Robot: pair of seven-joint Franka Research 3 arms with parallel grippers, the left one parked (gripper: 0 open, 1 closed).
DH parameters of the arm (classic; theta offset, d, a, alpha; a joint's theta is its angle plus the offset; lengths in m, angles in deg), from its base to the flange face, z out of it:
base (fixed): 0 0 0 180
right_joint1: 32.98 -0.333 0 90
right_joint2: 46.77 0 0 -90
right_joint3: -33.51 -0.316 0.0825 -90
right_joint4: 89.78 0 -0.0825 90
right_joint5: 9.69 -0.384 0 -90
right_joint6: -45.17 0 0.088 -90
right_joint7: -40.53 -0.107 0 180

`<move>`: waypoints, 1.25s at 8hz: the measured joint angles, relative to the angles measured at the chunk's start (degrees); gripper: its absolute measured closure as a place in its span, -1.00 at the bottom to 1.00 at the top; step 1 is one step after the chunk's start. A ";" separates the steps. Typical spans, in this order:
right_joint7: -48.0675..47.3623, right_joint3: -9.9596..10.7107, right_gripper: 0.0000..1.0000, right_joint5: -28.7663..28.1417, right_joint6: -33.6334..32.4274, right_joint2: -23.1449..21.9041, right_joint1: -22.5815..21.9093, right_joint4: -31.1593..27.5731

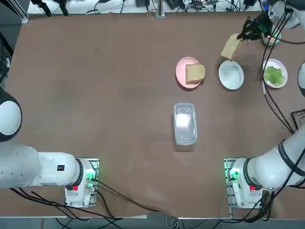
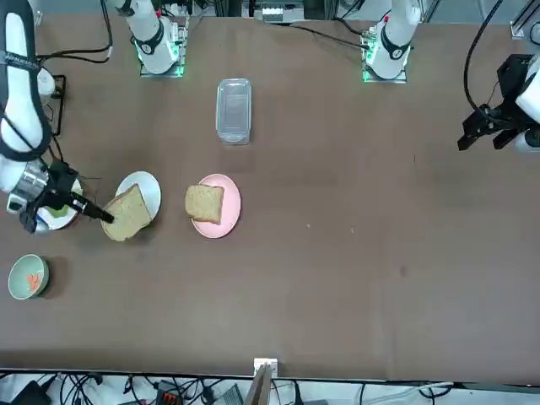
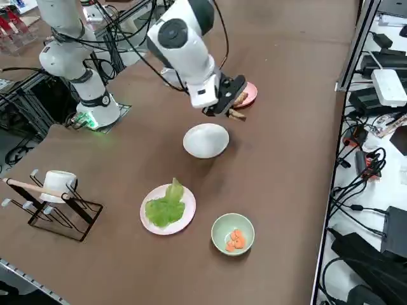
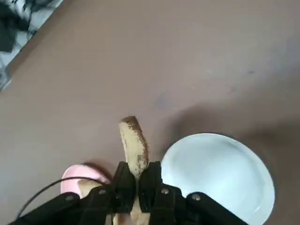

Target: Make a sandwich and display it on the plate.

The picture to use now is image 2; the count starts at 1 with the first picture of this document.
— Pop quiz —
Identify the white power strip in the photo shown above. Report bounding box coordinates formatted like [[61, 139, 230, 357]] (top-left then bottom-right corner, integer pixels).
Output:
[[260, 1, 284, 23]]

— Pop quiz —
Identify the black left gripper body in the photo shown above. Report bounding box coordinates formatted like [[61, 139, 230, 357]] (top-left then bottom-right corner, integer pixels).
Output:
[[491, 53, 535, 111]]

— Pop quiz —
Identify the black wire cup rack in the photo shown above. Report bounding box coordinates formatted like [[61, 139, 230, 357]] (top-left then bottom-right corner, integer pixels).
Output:
[[35, 73, 68, 138]]

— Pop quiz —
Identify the red and black power strip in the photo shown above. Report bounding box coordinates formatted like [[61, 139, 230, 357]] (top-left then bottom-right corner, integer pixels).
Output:
[[154, 379, 187, 404]]

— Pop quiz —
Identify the pale round plate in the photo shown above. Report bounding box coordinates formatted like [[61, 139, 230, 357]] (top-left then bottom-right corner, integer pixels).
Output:
[[35, 179, 84, 232]]

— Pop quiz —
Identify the green lettuce leaf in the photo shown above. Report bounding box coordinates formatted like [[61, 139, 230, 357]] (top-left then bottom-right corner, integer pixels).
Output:
[[44, 202, 71, 219]]

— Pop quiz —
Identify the black power adapter box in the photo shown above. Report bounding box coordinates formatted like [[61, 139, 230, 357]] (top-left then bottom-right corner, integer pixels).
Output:
[[8, 379, 54, 405]]

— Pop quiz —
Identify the white cup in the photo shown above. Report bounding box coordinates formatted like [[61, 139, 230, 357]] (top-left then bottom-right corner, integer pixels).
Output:
[[36, 67, 58, 99]]

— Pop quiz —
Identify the aluminium camera post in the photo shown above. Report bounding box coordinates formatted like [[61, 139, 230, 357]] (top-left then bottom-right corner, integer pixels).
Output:
[[244, 357, 280, 405]]

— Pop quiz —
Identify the brown bread slice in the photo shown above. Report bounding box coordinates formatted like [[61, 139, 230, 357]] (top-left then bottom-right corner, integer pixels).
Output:
[[100, 183, 154, 243], [184, 184, 224, 224]]

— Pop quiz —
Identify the clear plastic container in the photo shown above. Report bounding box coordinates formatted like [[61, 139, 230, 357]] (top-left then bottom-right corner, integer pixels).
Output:
[[216, 78, 254, 147]]

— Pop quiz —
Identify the aluminium corner bracket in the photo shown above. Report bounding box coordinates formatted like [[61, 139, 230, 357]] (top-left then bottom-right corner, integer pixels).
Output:
[[509, 19, 529, 41]]

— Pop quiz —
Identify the pink round plate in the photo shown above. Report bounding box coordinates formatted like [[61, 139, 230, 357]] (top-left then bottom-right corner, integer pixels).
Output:
[[190, 173, 242, 240]]

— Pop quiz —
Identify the white cable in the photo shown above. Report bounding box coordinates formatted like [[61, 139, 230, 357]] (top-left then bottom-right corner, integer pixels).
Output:
[[358, 381, 456, 405]]

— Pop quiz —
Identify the green ceramic bowl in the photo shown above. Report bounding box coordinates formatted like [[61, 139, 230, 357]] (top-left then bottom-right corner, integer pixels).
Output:
[[8, 252, 51, 300]]

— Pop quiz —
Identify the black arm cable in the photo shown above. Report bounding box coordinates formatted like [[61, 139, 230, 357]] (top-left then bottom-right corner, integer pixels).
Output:
[[463, 0, 505, 111], [35, 0, 115, 64]]

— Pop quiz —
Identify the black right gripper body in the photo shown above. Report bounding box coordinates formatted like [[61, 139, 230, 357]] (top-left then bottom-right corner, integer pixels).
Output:
[[40, 161, 84, 203]]

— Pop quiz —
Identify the white round plate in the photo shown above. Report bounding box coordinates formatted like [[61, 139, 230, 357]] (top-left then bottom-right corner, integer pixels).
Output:
[[114, 170, 162, 231]]

